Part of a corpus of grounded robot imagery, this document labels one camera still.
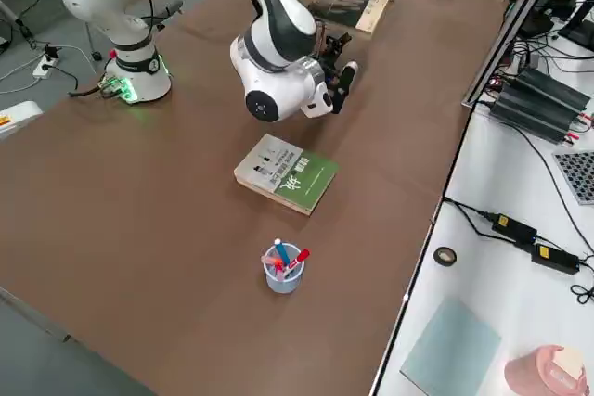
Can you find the aluminium frame post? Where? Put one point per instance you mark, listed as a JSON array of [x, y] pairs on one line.
[[501, 34]]

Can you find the black tape roll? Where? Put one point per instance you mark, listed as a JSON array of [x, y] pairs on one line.
[[445, 264]]

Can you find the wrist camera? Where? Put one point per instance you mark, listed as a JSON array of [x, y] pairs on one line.
[[345, 85]]

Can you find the blue and white pen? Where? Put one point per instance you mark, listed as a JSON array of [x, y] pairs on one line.
[[281, 250]]

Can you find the pink roll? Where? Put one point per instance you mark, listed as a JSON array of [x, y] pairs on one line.
[[524, 373]]

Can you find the black monitor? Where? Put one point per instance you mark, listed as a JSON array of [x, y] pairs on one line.
[[580, 29]]

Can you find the white power strip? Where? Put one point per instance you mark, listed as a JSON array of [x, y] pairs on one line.
[[44, 67]]

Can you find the circuit board with red light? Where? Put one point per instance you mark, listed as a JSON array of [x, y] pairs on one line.
[[495, 83]]

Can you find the checkerboard plate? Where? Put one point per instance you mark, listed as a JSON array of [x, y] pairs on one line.
[[577, 178]]

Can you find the grey-green sheet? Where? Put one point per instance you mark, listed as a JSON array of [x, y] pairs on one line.
[[450, 349]]

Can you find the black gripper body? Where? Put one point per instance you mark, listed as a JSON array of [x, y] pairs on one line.
[[331, 57]]

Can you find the red marker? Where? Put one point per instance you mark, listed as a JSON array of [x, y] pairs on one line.
[[301, 257]]

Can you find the orange pen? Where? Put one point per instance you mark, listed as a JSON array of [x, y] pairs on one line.
[[269, 259]]

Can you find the green and white book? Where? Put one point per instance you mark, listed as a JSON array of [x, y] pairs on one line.
[[301, 182]]

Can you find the white cabinet with orange label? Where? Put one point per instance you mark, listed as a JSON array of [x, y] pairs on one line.
[[18, 118]]

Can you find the white side desk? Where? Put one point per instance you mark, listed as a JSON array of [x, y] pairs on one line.
[[487, 173]]

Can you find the black power adapter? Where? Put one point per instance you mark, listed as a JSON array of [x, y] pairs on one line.
[[515, 228], [554, 258]]

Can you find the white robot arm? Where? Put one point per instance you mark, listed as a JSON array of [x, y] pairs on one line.
[[274, 80]]

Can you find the black ribbed power supply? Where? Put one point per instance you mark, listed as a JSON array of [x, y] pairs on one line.
[[557, 90], [529, 113]]

